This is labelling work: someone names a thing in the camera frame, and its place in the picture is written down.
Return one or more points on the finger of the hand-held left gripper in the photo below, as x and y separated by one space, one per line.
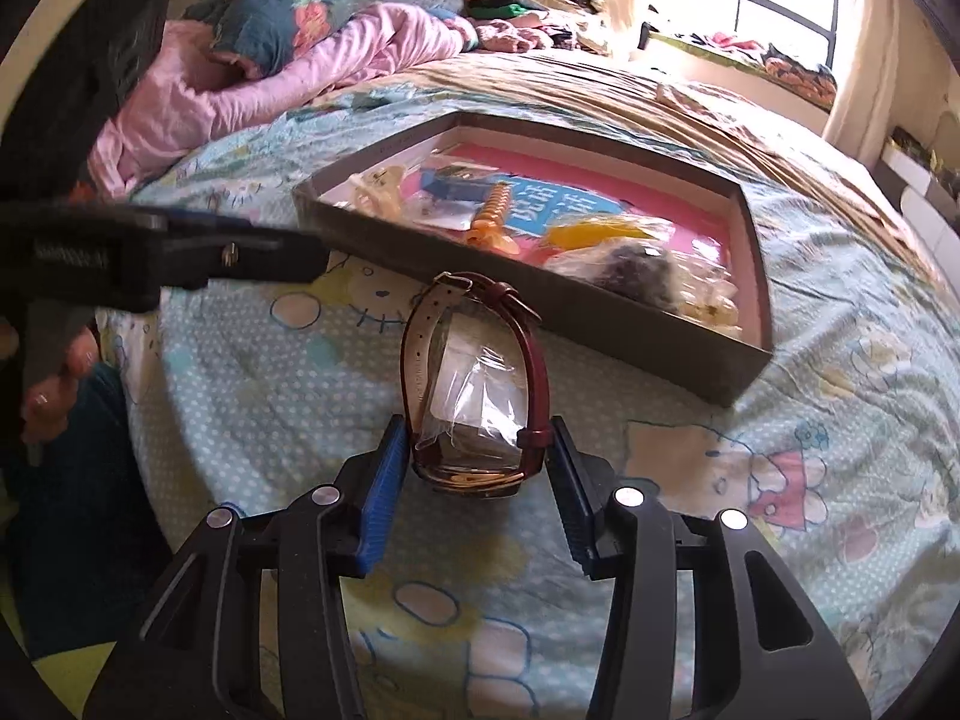
217 225
262 259

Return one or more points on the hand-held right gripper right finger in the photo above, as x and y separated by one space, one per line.
574 495

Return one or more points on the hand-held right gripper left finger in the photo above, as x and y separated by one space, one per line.
379 495

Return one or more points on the grey shallow cardboard box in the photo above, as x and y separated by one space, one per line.
637 337

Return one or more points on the blue earring box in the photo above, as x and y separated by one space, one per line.
439 180

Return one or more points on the bag of black beads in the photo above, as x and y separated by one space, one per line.
630 270

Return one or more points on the orange spiral hair clip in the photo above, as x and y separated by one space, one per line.
495 214

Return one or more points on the yellow bangles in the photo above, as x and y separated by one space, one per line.
592 232

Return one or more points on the person's left hand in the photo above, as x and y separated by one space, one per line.
52 397

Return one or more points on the cream hair claw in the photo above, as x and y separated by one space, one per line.
371 191

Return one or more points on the pink blanket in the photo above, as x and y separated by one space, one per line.
247 97

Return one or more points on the cartoon print bedsheet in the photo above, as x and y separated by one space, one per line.
262 390

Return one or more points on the teal floral pillow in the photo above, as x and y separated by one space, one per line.
277 22

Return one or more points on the bag of pale yellow beads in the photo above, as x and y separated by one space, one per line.
709 300

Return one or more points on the person's teal trouser leg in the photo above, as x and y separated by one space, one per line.
82 540

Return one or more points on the pink book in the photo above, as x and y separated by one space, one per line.
675 221

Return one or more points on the pile of clothes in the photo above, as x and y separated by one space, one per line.
525 26

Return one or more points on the yellow-green cloth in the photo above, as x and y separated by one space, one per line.
52 682

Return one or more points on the white dresser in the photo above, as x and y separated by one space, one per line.
915 187

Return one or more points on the clothes on windowsill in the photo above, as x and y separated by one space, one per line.
795 75

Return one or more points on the dresser top clutter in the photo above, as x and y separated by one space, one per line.
911 142

